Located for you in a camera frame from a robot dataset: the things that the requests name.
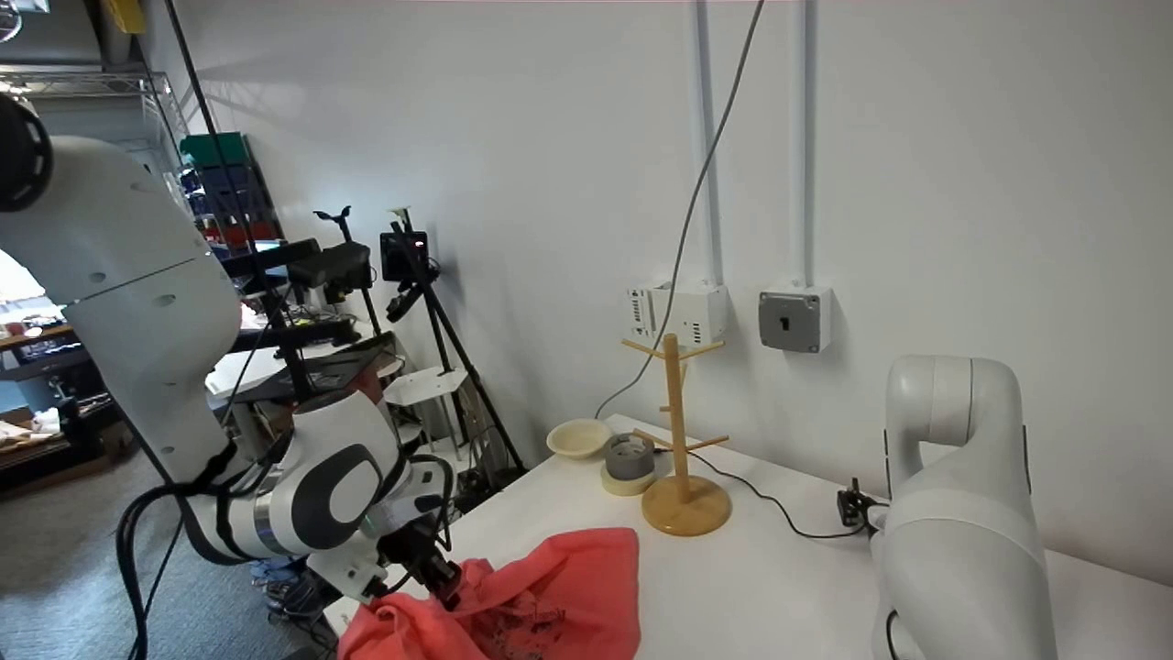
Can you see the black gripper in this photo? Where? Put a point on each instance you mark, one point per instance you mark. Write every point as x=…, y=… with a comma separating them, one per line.
x=428, y=552

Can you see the orange printed sweatshirt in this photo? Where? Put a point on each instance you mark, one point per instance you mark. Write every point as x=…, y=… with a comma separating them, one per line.
x=564, y=598

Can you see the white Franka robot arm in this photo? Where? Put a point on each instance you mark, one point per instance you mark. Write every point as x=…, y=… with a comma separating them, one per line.
x=135, y=295

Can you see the white jointed support arm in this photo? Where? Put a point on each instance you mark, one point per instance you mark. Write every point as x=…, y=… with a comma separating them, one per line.
x=966, y=538

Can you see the wooden mug tree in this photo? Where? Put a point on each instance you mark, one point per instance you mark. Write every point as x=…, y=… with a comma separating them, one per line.
x=674, y=416

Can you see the white socket box with sticker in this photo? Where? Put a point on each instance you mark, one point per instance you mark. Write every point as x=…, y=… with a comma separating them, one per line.
x=648, y=315

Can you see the small black end device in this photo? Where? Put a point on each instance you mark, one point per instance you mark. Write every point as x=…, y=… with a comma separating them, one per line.
x=857, y=503

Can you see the grey junction box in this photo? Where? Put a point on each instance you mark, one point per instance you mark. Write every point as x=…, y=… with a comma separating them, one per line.
x=792, y=320

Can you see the cluttered wooden workbench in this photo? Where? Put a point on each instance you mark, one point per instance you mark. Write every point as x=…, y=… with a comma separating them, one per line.
x=37, y=405

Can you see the grey duct tape roll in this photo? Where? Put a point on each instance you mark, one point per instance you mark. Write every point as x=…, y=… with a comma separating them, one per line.
x=627, y=458

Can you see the black camera on tripod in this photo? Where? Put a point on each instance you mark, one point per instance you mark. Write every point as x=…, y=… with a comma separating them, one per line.
x=410, y=254

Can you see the plain white wall box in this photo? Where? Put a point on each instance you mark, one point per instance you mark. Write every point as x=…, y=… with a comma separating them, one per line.
x=703, y=316

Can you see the white wall conduit pipe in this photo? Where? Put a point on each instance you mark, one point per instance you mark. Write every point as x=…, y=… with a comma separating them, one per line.
x=711, y=124
x=808, y=124

